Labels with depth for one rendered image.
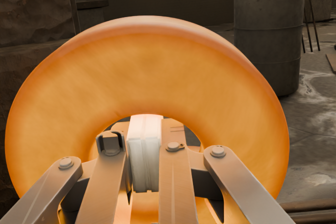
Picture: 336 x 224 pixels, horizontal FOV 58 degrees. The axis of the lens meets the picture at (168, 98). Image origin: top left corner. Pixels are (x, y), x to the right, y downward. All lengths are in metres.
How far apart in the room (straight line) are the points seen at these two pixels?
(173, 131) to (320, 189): 1.52
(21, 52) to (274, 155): 0.36
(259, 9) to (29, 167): 2.50
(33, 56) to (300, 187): 1.40
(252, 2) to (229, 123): 2.49
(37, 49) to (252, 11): 2.30
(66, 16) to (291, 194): 1.32
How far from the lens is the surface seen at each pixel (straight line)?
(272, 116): 0.16
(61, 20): 0.51
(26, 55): 0.45
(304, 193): 1.60
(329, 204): 0.40
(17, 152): 0.18
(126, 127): 0.16
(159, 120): 0.15
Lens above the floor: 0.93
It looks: 19 degrees down
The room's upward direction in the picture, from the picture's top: 5 degrees counter-clockwise
